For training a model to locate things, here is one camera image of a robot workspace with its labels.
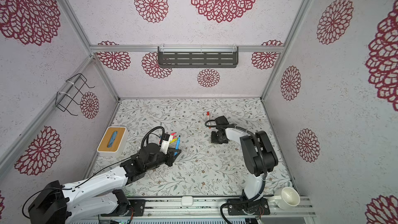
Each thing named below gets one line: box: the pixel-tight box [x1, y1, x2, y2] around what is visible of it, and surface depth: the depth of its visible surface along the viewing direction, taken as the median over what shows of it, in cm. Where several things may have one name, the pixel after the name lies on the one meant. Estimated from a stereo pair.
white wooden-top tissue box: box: [96, 126, 130, 158], surface depth 94 cm
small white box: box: [180, 195, 194, 207], surface depth 76 cm
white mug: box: [267, 186, 301, 211], surface depth 73 cm
